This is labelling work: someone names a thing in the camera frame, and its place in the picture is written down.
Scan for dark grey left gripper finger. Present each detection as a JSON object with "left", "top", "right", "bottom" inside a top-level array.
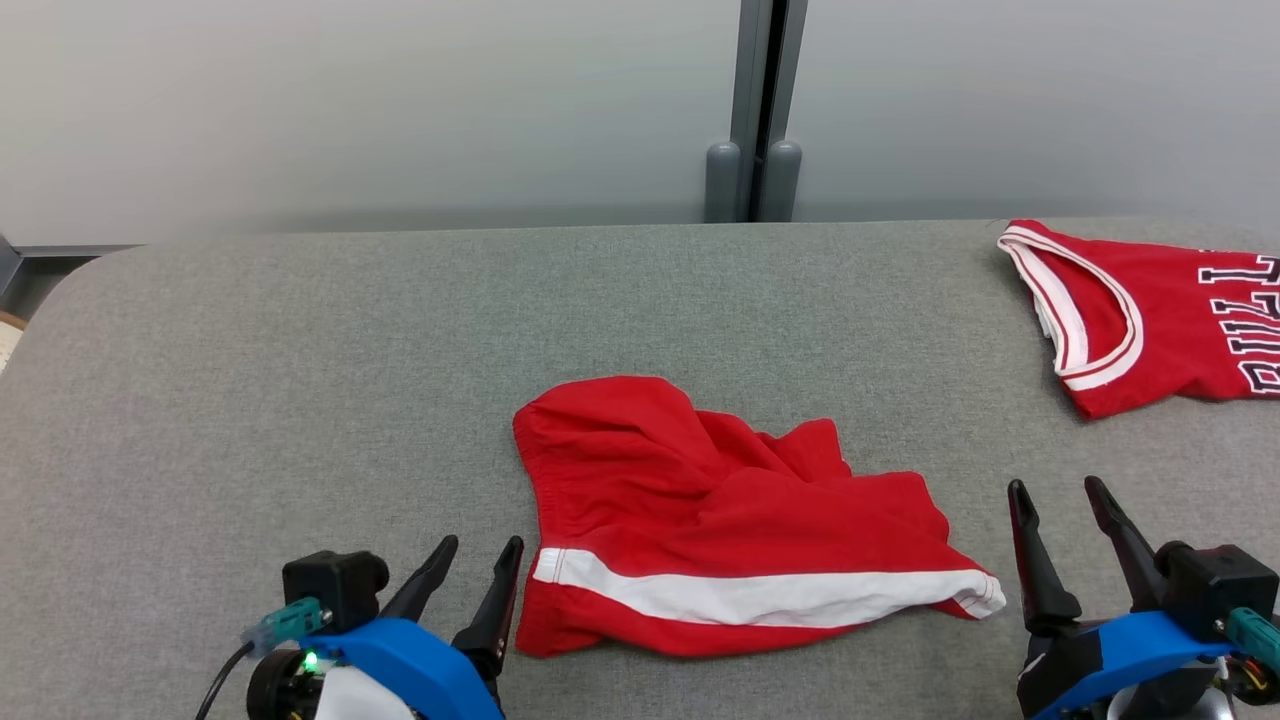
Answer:
[
  {"left": 380, "top": 535, "right": 460, "bottom": 622},
  {"left": 452, "top": 536, "right": 525, "bottom": 692}
]

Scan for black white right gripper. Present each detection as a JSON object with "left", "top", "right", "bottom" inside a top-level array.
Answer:
[{"left": 1008, "top": 475, "right": 1171, "bottom": 719}]

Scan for red shorts with white stripe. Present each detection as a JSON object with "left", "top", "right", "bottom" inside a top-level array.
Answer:
[{"left": 512, "top": 375, "right": 1008, "bottom": 661}]

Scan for red basketball jersey white trim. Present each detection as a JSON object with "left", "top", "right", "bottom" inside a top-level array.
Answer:
[{"left": 997, "top": 219, "right": 1280, "bottom": 421}]

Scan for grey rounded partition foot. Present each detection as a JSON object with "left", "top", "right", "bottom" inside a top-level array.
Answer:
[
  {"left": 705, "top": 142, "right": 744, "bottom": 223},
  {"left": 757, "top": 140, "right": 804, "bottom": 223}
]

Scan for blue left camera mount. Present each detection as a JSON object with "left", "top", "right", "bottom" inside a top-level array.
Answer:
[{"left": 305, "top": 617, "right": 505, "bottom": 720}]

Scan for green left camera connector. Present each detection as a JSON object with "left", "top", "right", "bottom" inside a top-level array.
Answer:
[{"left": 242, "top": 597, "right": 333, "bottom": 653}]

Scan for green camera connector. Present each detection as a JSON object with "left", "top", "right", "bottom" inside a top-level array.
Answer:
[
  {"left": 1224, "top": 606, "right": 1280, "bottom": 673},
  {"left": 242, "top": 597, "right": 333, "bottom": 653}
]

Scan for green right camera connector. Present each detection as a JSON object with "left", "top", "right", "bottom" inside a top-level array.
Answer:
[{"left": 1224, "top": 606, "right": 1280, "bottom": 673}]

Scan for black left camera cable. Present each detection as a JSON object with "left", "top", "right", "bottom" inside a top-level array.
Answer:
[{"left": 194, "top": 640, "right": 258, "bottom": 720}]

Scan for grey partition post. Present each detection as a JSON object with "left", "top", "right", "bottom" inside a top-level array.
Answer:
[{"left": 730, "top": 0, "right": 809, "bottom": 223}]

